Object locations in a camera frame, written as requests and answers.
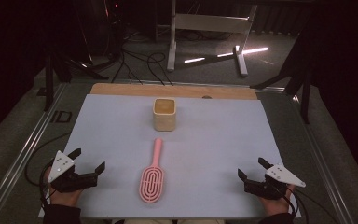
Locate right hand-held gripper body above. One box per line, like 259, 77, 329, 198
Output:
244, 163, 307, 201

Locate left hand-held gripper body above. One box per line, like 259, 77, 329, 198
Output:
47, 150, 99, 193

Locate pink hairbrush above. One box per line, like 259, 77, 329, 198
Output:
138, 137, 166, 204

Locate beige square cup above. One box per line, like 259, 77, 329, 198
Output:
152, 97, 177, 133

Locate person's right hand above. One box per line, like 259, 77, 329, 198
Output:
259, 185, 296, 217

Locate person's left hand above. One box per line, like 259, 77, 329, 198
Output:
45, 167, 83, 207

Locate light blue table mat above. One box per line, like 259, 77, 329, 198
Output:
38, 93, 302, 218

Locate black tripod stand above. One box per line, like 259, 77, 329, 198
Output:
42, 50, 110, 112
250, 29, 314, 125

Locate dark equipment rack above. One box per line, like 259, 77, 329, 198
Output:
101, 0, 127, 62

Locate white metal stand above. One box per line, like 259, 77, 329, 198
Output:
166, 0, 258, 77

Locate left hand-held gripper black cable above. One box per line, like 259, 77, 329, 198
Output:
23, 132, 73, 208

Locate hand-held gripper black cable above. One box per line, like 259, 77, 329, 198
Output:
23, 132, 73, 208
285, 186, 339, 224

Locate right hand-held gripper black cable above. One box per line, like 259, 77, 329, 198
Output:
285, 186, 339, 224

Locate aluminium rail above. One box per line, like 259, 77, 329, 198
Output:
291, 92, 358, 224
0, 83, 69, 224

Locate black floor cables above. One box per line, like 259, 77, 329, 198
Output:
111, 29, 174, 87

